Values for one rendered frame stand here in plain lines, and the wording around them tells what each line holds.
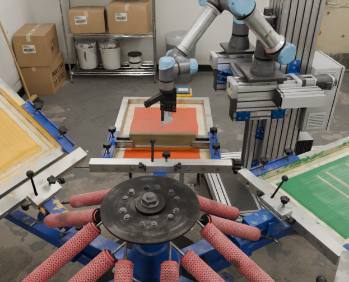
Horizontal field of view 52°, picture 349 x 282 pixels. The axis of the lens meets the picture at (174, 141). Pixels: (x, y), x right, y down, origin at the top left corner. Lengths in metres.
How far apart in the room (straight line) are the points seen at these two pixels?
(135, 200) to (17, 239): 1.98
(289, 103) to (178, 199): 1.24
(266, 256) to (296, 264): 0.20
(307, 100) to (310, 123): 0.46
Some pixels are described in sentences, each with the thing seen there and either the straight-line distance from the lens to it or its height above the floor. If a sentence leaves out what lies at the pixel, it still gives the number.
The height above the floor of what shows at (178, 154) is 0.96.
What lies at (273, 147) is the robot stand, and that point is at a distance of 2.71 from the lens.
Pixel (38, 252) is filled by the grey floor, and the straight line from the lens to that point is 2.87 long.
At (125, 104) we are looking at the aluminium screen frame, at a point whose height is 0.99.
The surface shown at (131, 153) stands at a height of 0.96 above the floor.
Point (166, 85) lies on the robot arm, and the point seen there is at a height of 1.35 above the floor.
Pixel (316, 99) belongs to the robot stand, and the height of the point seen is 1.15.
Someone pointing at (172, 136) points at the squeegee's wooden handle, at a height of 1.05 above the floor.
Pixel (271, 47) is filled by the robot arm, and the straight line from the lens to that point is 2.01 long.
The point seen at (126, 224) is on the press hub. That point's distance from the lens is 1.05.
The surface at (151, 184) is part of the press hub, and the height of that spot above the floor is 1.31.
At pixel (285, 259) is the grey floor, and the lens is 2.77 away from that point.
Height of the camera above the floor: 2.04
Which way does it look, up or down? 32 degrees down
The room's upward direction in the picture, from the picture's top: straight up
